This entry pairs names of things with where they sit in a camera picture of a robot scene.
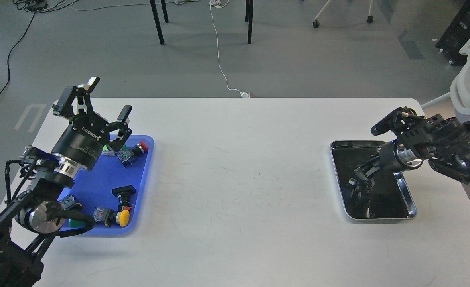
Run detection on black equipment case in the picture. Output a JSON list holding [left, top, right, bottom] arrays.
[[435, 0, 470, 66]]

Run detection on green push button switch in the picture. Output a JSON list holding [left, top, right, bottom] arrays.
[[59, 194, 84, 228]]

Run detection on yellow push button switch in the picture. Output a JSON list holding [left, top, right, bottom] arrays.
[[92, 206, 130, 227]]

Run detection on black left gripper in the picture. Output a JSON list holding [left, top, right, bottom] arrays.
[[51, 77, 133, 171]]

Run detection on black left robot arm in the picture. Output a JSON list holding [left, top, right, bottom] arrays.
[[0, 77, 132, 287]]

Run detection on black table legs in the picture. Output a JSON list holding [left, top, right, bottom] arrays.
[[150, 0, 255, 45]]

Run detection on red push button switch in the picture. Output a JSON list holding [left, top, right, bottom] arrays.
[[115, 140, 149, 167]]

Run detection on silver metal tray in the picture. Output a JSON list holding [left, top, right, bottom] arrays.
[[330, 140, 417, 223]]

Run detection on white floor cable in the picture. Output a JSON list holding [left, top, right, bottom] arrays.
[[71, 0, 251, 98]]

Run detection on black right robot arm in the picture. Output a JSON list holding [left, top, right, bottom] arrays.
[[345, 107, 470, 219]]

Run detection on white chair base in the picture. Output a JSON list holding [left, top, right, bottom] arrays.
[[312, 0, 377, 28]]

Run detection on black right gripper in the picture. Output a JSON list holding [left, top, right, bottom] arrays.
[[343, 142, 423, 218]]

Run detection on black floor cable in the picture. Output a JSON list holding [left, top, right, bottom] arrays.
[[0, 0, 72, 151]]

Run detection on blue plastic tray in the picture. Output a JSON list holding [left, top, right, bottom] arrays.
[[58, 134, 154, 237]]

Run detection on black push button switch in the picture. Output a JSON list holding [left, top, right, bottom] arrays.
[[111, 185, 135, 211]]

